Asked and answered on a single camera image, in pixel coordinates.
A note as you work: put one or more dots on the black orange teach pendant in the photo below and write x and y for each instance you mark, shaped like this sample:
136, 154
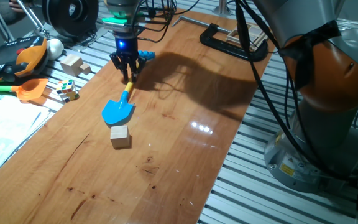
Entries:
8, 59

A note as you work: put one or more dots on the large wooden block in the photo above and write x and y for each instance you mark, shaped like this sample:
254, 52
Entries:
71, 64

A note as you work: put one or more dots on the white ball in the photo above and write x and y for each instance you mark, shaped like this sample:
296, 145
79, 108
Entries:
55, 48

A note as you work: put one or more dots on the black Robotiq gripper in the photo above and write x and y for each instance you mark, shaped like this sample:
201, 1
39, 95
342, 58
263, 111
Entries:
126, 46

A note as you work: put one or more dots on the brown wooden board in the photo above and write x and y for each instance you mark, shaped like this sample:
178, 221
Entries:
166, 171

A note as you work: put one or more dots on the tiny wooden block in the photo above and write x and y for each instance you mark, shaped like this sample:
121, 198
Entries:
85, 69

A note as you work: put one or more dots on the person's bare hand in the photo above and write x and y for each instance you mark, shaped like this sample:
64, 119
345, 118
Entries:
19, 6

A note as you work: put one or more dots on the black round spool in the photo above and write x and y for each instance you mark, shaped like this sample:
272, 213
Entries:
57, 15

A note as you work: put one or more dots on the white paper stack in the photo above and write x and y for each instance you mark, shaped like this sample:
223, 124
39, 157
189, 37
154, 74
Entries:
5, 130

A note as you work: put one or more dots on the aluminium frame post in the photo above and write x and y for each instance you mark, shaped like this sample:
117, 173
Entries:
222, 7

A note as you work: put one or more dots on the black C-clamp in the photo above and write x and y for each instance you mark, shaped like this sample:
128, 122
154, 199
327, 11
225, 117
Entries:
222, 48

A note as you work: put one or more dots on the blue yellow toy shovel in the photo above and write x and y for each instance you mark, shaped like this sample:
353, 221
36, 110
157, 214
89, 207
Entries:
117, 110

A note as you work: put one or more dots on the orange green toy shovel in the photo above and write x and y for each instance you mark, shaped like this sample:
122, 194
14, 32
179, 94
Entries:
30, 90

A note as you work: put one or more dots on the small light wooden cube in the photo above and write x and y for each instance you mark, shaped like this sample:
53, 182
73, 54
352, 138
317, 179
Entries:
120, 137

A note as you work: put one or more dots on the wooden window frame model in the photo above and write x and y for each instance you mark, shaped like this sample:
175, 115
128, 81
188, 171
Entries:
256, 34

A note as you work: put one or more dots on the Rubik's cube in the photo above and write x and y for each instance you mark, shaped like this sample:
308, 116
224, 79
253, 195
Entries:
65, 90

